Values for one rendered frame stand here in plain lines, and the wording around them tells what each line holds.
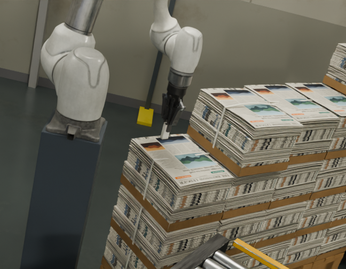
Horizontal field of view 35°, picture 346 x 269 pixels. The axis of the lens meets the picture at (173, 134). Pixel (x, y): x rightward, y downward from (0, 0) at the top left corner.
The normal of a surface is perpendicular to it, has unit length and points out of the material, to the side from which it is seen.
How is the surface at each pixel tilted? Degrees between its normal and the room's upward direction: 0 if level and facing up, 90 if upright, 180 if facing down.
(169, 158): 1
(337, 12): 90
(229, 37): 90
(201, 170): 0
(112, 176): 0
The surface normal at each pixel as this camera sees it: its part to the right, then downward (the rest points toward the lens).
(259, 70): -0.02, 0.42
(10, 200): 0.24, -0.88
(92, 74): 0.45, 0.15
